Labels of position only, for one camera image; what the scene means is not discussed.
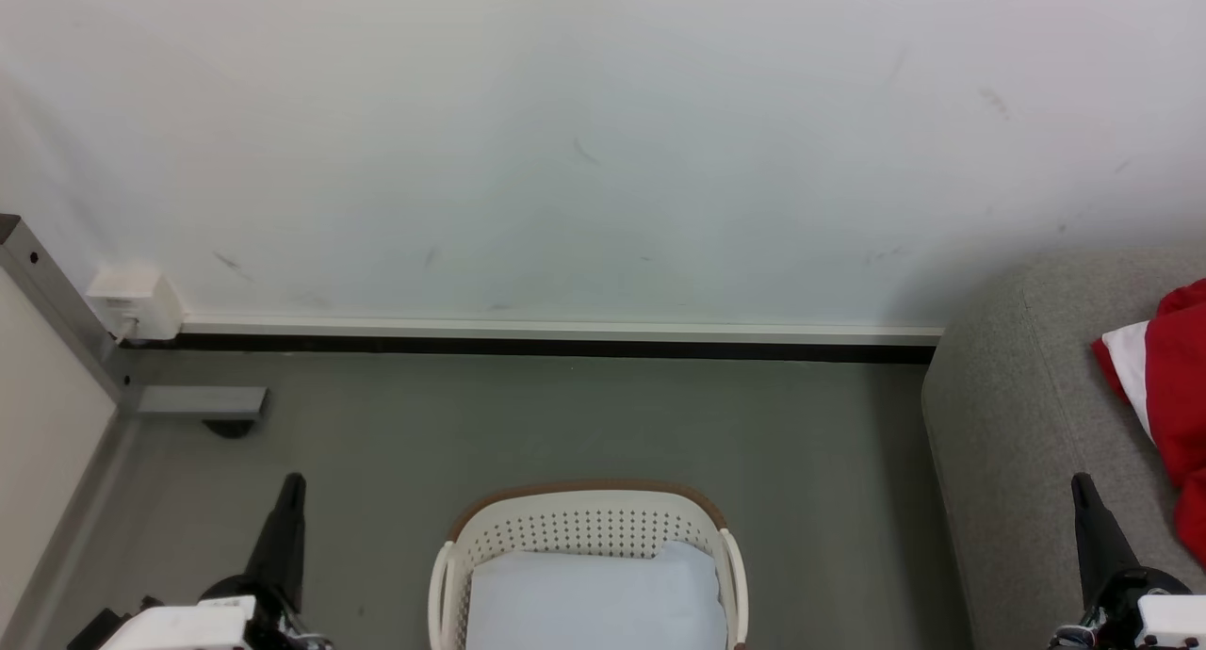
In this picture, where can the pale blue cloth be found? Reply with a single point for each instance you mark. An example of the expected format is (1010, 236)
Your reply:
(594, 598)

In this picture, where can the red white garment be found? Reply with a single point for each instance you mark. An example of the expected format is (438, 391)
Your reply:
(1182, 396)

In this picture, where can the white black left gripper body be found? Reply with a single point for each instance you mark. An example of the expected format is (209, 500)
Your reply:
(179, 626)

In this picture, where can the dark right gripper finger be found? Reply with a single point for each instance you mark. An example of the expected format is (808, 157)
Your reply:
(1098, 537)

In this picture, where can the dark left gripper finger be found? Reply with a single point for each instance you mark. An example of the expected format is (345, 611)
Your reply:
(283, 546)

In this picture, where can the cream perforated laundry basket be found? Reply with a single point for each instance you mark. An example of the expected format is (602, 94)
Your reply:
(584, 523)

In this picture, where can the white black wall baseboard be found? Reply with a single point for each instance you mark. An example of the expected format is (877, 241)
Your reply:
(565, 339)

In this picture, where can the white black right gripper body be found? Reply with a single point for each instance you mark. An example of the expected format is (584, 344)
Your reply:
(1164, 622)

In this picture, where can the grey metal partition foot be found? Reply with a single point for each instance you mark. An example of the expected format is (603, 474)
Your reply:
(203, 403)

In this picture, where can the white wall socket box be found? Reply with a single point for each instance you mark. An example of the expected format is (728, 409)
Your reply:
(137, 301)

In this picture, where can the grey fabric sofa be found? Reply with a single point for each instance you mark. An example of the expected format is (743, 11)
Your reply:
(1018, 424)

